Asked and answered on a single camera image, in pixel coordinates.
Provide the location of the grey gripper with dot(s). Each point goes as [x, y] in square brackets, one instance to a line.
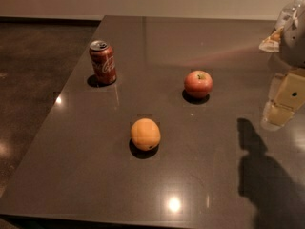
[294, 47]

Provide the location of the orange fruit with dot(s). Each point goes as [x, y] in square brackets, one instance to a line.
[145, 134]

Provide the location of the red coke can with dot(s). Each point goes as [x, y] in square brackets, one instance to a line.
[103, 64]

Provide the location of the clear plastic bottle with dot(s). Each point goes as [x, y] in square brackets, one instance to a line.
[286, 13]

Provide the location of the red apple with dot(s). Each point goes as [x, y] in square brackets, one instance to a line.
[198, 84]

